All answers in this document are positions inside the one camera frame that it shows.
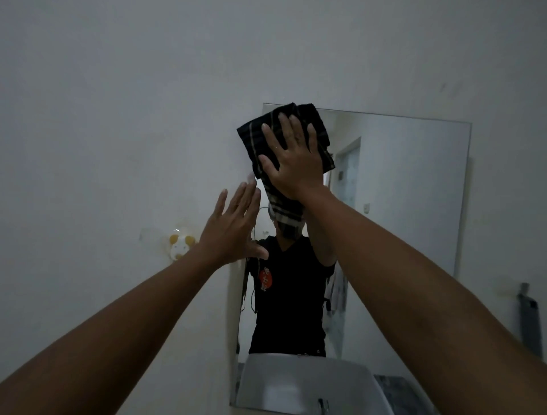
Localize person's right hand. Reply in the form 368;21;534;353
258;112;329;202

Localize person's left hand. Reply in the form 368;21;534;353
197;180;270;268

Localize black plaid cloth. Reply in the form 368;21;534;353
237;102;336;241

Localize person's left forearm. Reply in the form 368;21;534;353
0;245;221;415

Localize person's right forearm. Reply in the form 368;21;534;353
299;186;547;415

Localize white yellow animal wall hook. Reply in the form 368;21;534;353
139;227;198;262

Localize frameless wall mirror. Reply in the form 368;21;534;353
229;102;473;415

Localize grey wall-mounted handle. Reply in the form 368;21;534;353
516;282;544;361

